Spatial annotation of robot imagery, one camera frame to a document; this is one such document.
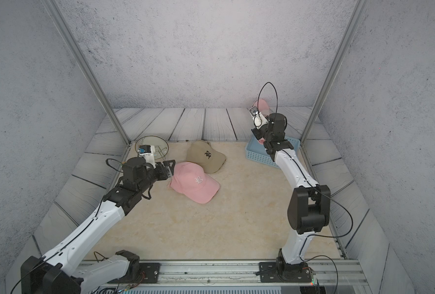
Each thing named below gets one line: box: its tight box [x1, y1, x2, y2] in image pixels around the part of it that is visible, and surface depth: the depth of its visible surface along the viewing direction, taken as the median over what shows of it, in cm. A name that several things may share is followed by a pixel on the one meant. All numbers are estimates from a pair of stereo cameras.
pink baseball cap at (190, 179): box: [169, 161, 221, 204], surface depth 96 cm
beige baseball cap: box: [186, 140, 227, 174], surface depth 109 cm
